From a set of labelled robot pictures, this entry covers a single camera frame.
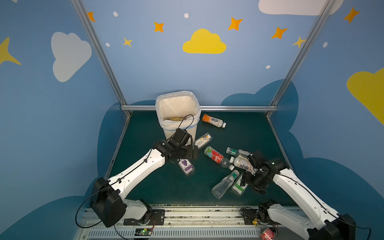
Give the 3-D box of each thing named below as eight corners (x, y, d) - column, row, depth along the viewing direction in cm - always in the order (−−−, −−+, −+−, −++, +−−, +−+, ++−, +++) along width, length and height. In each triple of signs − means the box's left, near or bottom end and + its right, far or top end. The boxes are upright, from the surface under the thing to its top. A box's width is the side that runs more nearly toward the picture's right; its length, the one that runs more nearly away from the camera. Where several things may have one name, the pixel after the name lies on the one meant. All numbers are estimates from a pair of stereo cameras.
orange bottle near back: (201, 121, 119) (201, 117, 115) (203, 117, 122) (203, 113, 118) (223, 130, 113) (224, 126, 109) (225, 126, 116) (226, 121, 112)
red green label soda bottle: (203, 153, 98) (203, 150, 95) (208, 148, 101) (208, 145, 98) (230, 173, 90) (231, 170, 87) (235, 166, 92) (236, 164, 89)
